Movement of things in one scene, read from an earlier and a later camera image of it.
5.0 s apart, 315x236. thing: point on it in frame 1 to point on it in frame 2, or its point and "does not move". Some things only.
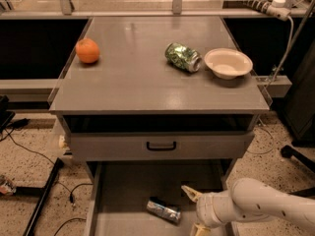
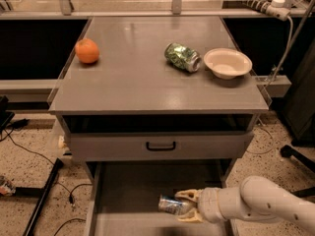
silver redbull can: (165, 211) to (169, 205)
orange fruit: (87, 49) does not move
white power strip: (278, 8) does not move
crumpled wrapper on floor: (7, 186) does not move
